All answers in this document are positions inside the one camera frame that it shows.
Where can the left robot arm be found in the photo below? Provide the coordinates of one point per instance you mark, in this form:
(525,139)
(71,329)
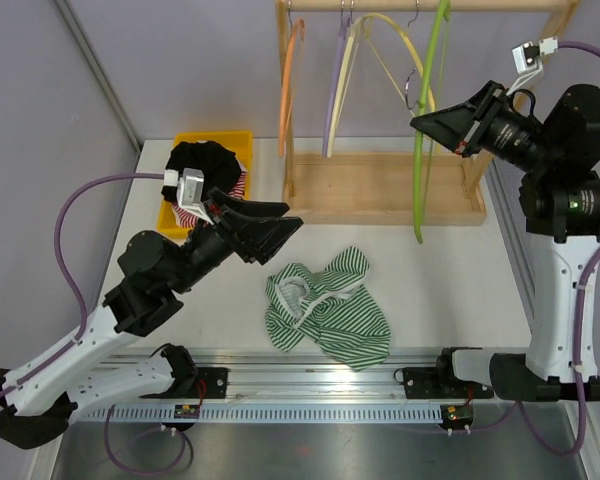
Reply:
(41,399)

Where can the black tank top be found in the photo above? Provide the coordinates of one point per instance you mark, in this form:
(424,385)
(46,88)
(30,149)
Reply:
(220,166)

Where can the cream hanger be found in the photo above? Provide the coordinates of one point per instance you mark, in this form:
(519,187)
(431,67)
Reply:
(351,46)

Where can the orange hanger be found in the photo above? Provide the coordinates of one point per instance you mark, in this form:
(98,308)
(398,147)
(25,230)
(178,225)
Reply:
(292,37)

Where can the yellow hanger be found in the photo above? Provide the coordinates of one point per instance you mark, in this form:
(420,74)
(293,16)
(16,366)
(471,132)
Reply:
(426,101)

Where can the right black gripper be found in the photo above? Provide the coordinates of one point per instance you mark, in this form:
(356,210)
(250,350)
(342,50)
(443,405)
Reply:
(461,128)

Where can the green white striped tank top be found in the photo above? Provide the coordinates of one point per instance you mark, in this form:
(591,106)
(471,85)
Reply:
(332,308)

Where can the yellow plastic bin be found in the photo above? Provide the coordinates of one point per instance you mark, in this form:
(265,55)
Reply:
(240,142)

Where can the red white striped tank top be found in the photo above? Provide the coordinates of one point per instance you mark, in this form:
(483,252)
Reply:
(185,219)

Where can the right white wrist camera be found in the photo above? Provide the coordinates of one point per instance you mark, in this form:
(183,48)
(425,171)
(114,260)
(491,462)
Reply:
(528,60)

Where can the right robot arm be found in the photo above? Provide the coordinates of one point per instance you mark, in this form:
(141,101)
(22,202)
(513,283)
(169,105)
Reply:
(560,199)

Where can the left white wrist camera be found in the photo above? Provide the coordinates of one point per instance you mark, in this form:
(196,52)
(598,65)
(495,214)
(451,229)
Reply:
(186,189)

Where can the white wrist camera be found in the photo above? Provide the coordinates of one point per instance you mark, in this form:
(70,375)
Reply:
(528,60)
(186,189)

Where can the wooden clothes rack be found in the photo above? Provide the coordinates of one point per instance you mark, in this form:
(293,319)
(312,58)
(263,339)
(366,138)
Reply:
(425,186)

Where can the aluminium rail base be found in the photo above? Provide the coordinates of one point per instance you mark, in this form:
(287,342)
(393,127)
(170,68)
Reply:
(302,389)

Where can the purple hanger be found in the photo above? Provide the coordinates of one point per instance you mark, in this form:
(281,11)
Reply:
(338,57)

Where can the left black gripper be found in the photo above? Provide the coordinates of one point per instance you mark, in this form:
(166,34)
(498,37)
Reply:
(260,237)

